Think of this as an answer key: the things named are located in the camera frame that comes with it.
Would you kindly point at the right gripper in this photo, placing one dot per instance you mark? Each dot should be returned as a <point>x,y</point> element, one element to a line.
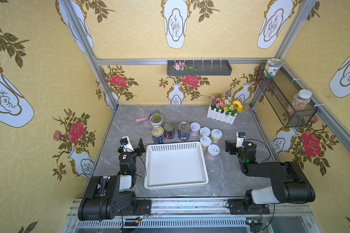
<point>233,148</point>

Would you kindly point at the yellow small can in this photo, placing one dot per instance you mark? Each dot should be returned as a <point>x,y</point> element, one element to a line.
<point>216,135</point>
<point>205,142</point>

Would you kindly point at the pink small can front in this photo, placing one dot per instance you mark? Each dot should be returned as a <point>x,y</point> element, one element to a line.
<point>213,151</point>

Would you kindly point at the pink small can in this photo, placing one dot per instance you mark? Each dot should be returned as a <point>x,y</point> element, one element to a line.
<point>195,128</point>
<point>213,151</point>

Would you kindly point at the blue tin can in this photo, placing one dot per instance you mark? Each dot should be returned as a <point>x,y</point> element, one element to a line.
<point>184,131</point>
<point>158,135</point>

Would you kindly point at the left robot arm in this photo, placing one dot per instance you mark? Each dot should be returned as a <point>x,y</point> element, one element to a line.
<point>105,197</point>

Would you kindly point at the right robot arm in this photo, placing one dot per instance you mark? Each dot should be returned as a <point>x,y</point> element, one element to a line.
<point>288,182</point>

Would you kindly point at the white plastic basket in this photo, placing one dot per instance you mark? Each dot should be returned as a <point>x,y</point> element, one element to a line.
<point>175,165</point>

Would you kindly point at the yellow small can front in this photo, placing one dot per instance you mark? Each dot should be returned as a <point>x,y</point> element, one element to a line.
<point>205,142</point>

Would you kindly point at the pink purple toy shovel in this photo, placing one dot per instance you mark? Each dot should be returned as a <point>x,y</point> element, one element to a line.
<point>147,117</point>

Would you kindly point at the white small can middle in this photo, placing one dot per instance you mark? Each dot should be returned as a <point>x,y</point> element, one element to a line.
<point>204,131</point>

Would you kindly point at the potted succulent white pot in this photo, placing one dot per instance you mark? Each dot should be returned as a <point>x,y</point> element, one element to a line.
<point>156,119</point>

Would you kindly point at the dark tomato tin can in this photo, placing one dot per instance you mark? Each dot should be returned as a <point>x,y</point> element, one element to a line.
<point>169,130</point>

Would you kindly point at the pink small can back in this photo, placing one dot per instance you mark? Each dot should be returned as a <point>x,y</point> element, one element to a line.
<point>195,128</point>

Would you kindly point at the flower box white fence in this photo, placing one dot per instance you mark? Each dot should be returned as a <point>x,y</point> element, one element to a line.
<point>224,108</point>

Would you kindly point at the clear jar white lid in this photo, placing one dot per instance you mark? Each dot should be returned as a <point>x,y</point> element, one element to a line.
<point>300,101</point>

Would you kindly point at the small pink shelf flowers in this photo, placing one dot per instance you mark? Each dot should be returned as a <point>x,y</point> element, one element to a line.
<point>182,66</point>

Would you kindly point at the jar with patterned label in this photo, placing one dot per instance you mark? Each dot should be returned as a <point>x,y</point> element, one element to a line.
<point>272,66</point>

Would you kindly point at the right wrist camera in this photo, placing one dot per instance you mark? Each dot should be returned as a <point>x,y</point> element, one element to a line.
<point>240,138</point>

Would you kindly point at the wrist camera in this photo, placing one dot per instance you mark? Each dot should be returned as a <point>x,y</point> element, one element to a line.
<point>240,138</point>
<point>125,145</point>

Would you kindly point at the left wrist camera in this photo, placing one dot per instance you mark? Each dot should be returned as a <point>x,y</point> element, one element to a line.
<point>125,145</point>

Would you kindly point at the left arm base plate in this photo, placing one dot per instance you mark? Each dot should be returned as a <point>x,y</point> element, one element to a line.
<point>142,207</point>

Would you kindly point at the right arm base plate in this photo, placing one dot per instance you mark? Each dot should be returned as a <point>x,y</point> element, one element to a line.
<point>241,207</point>

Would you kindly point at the black wire wall basket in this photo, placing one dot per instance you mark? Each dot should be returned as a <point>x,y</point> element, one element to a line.
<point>279,91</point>

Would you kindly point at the grey wall shelf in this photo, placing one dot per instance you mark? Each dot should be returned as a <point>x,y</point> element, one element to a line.
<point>203,67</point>

